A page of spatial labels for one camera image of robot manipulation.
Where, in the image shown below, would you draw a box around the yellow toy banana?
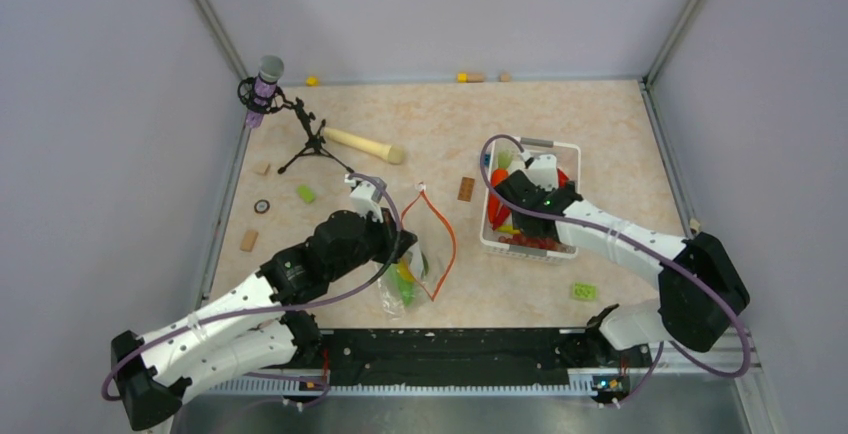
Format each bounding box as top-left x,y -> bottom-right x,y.
495,224 -> 521,236

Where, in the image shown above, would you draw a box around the red toy chili pepper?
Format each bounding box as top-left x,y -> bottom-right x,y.
491,205 -> 511,230

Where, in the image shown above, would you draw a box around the purple grey microphone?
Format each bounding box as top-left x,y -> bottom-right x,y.
238,55 -> 284,129

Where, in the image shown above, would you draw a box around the tan wooden block left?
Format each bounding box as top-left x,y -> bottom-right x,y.
239,229 -> 259,252

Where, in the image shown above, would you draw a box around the small beige wooden piece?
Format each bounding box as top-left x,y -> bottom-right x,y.
253,162 -> 270,176

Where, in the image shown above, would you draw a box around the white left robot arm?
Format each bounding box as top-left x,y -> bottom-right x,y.
101,209 -> 418,431

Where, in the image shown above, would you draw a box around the orange toy carrot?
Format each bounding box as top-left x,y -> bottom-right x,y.
487,151 -> 513,226

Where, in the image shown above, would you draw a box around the clear zip bag orange zipper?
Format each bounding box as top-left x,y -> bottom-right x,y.
377,182 -> 458,319

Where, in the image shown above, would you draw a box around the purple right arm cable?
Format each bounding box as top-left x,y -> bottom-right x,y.
479,134 -> 754,379

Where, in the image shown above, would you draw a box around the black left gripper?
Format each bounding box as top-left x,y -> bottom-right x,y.
328,205 -> 418,282

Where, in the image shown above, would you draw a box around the white perforated plastic basket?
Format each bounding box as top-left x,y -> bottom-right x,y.
479,137 -> 582,263

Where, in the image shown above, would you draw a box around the yellow and wood peg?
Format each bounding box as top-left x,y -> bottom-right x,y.
456,72 -> 486,83

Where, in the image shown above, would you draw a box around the red toy grapes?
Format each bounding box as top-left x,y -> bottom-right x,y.
498,232 -> 560,251

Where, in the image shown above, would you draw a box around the wooden rolling pin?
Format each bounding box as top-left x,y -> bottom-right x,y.
323,127 -> 406,165

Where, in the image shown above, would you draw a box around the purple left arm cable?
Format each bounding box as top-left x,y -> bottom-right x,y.
100,172 -> 404,402

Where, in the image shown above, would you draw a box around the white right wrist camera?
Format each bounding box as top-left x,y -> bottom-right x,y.
524,154 -> 559,191

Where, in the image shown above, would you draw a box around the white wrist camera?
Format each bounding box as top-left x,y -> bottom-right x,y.
524,154 -> 559,191
345,174 -> 386,223

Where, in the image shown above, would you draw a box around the green toy cucumber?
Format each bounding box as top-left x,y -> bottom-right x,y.
390,260 -> 428,307

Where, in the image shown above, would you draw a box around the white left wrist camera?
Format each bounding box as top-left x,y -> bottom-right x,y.
345,174 -> 386,223

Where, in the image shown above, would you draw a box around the black microphone tripod stand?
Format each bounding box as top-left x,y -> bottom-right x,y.
269,93 -> 354,175

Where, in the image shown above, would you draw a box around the green two-stud brick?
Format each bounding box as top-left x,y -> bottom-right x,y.
571,283 -> 598,302

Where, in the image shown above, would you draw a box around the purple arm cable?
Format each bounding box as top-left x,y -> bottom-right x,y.
479,134 -> 754,379
100,172 -> 404,402

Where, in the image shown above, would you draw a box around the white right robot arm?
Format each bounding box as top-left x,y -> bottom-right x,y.
494,171 -> 750,366

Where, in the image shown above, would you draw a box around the yellow green toy lemon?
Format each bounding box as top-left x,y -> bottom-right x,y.
395,263 -> 416,287

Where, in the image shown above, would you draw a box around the brown toy brick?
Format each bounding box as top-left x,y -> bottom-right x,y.
457,177 -> 475,202

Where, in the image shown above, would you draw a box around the small green block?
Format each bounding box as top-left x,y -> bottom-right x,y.
296,184 -> 316,204

